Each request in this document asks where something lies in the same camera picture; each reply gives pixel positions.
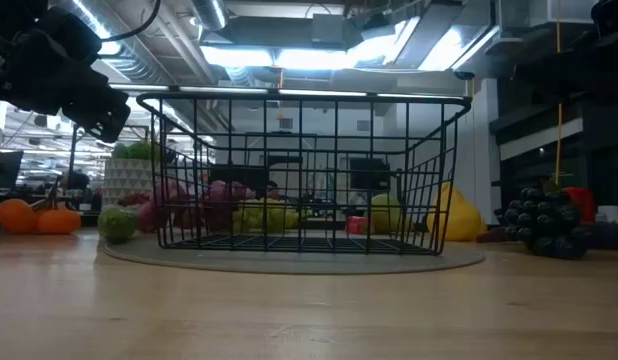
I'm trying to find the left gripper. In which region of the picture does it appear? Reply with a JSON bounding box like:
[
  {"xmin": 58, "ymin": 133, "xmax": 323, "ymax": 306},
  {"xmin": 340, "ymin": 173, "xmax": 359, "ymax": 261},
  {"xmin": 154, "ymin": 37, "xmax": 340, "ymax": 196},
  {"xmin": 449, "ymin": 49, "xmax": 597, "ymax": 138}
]
[{"xmin": 6, "ymin": 29, "xmax": 132, "ymax": 145}]

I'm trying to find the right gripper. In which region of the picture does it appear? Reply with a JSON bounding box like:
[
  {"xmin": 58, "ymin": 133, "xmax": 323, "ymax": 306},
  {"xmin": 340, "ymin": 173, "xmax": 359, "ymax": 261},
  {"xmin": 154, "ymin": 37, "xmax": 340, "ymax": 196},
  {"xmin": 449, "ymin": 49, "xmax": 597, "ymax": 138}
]
[{"xmin": 513, "ymin": 29, "xmax": 618, "ymax": 101}]

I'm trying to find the purple grape string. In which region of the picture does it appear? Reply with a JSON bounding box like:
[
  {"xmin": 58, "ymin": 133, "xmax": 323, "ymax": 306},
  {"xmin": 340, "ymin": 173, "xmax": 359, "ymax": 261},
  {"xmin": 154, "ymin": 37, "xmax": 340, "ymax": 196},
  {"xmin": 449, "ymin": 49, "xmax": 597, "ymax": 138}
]
[{"xmin": 116, "ymin": 177, "xmax": 258, "ymax": 235}]

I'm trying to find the green cucumber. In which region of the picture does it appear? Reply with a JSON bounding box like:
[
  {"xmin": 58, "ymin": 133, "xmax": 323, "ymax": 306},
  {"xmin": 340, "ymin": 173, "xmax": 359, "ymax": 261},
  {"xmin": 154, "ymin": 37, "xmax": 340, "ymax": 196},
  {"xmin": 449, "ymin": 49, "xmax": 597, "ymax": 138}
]
[{"xmin": 96, "ymin": 203, "xmax": 139, "ymax": 245}]

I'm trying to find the orange tangerine cluster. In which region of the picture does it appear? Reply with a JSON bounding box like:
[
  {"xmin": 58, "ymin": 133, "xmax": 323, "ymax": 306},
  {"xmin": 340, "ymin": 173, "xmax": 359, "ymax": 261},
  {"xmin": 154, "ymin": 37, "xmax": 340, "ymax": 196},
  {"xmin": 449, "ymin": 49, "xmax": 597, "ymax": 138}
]
[{"xmin": 0, "ymin": 197, "xmax": 83, "ymax": 236}]

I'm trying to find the black grape bunch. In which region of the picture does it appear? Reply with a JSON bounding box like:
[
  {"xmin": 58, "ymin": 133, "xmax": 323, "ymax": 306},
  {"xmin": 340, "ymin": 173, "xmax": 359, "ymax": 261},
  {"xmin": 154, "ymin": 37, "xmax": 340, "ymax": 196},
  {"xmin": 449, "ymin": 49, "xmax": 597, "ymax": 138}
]
[{"xmin": 502, "ymin": 185, "xmax": 591, "ymax": 261}]

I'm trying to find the yellow banana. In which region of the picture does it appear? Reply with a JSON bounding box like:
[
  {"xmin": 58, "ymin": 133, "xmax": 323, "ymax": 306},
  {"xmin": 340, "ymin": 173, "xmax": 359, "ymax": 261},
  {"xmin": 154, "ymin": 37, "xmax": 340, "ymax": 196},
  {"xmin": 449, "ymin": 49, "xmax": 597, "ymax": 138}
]
[{"xmin": 426, "ymin": 180, "xmax": 489, "ymax": 243}]

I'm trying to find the green grape bunch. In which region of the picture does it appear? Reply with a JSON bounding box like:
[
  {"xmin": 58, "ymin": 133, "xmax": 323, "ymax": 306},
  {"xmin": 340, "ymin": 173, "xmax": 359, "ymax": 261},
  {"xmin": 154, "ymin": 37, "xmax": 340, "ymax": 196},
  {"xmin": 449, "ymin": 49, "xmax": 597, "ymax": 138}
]
[{"xmin": 231, "ymin": 197, "xmax": 301, "ymax": 235}]

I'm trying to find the plant in white patterned pot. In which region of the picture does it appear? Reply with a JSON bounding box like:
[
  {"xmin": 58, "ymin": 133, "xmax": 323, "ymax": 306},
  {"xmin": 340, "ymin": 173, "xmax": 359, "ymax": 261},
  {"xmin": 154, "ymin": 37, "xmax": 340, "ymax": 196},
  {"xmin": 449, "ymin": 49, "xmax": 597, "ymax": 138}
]
[{"xmin": 101, "ymin": 141, "xmax": 163, "ymax": 207}]

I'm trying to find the dark monitor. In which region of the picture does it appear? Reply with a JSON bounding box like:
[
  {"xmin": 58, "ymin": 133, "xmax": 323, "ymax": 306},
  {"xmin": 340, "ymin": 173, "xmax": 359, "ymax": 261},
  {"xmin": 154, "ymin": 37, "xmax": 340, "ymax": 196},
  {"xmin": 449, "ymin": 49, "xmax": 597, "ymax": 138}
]
[{"xmin": 0, "ymin": 149, "xmax": 24, "ymax": 192}]

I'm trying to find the round grey mat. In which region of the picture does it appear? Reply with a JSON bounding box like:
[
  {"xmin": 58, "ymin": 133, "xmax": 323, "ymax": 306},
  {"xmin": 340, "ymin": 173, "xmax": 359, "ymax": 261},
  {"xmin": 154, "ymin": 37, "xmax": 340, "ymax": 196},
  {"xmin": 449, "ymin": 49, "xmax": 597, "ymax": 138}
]
[{"xmin": 99, "ymin": 230, "xmax": 486, "ymax": 276}]

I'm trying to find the silver ventilation duct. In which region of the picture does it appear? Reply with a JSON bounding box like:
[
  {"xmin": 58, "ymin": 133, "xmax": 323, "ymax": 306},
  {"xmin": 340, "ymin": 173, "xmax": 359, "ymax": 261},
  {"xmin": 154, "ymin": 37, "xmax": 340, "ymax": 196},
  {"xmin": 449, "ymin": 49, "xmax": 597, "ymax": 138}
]
[{"xmin": 190, "ymin": 0, "xmax": 230, "ymax": 32}]

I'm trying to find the black wire basket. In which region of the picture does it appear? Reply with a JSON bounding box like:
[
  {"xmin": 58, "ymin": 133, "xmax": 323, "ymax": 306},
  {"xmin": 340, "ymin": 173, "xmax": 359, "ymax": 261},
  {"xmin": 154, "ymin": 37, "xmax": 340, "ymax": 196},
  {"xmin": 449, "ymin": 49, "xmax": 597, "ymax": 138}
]
[{"xmin": 136, "ymin": 90, "xmax": 473, "ymax": 257}]

